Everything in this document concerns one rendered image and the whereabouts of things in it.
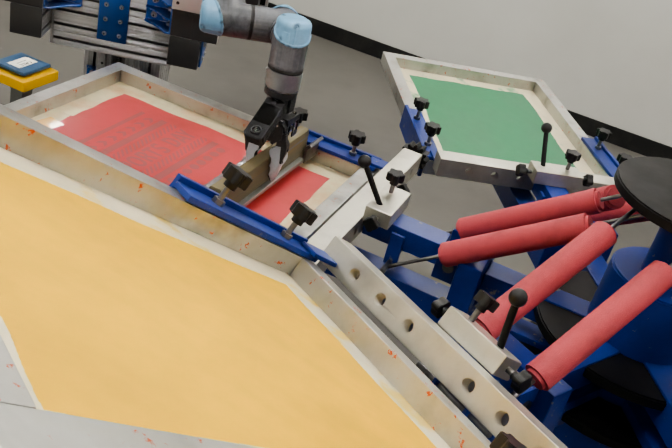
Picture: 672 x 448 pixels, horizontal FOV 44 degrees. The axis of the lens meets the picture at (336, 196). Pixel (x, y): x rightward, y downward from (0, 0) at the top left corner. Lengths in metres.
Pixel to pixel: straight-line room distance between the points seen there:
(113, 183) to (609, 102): 4.69
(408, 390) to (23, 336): 0.65
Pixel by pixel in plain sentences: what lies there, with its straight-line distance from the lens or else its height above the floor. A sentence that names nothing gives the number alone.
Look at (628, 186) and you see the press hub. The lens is 1.53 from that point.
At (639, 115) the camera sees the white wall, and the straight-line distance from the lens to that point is 5.55.
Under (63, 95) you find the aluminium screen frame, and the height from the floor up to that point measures 0.98.
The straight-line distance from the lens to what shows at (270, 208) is 1.84.
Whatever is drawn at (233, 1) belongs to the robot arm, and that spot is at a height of 1.35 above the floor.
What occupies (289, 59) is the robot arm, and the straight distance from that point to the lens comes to 1.72.
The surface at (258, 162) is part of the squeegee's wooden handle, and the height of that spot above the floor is 1.06.
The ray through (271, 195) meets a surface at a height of 0.96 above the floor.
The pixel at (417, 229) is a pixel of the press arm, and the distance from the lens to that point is 1.74.
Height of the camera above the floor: 1.89
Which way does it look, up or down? 29 degrees down
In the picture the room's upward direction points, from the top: 14 degrees clockwise
